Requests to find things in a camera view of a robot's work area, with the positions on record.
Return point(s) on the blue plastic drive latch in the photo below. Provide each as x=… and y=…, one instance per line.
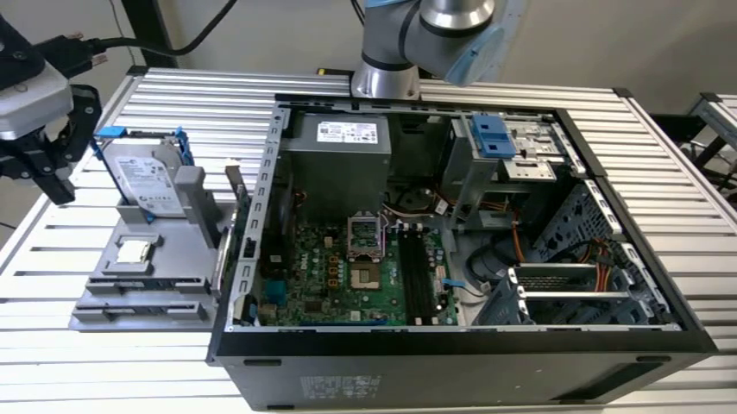
x=489, y=125
x=499, y=146

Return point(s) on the black RAM slot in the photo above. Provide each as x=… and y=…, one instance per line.
x=419, y=276
x=427, y=276
x=411, y=276
x=403, y=276

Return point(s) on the black vertical post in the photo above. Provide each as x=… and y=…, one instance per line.
x=145, y=21

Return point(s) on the grey metal drive cage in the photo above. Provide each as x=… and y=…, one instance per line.
x=467, y=181

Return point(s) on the CPU socket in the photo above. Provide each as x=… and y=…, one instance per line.
x=367, y=277

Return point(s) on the grey parts rack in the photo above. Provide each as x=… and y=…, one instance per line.
x=173, y=259

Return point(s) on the green motherboard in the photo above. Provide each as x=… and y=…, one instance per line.
x=322, y=302

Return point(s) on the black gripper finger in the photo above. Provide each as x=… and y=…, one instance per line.
x=86, y=112
x=23, y=159

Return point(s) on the metal slat side table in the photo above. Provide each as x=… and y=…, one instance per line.
x=718, y=105

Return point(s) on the blue expansion slot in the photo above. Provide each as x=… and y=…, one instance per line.
x=346, y=322

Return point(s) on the black open PC case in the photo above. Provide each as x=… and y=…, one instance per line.
x=461, y=375

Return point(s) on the hard disk in blue carrier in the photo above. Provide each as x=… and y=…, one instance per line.
x=145, y=177

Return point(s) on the grey metal disk bay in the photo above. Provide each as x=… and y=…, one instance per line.
x=553, y=276

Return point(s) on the green graphics card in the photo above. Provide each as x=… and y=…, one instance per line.
x=242, y=198

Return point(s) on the grey power supply unit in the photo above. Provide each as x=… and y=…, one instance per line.
x=340, y=172

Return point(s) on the silver CPU chip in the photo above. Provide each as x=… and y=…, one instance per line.
x=134, y=251

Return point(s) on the silver drive unit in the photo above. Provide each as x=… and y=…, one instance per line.
x=527, y=170

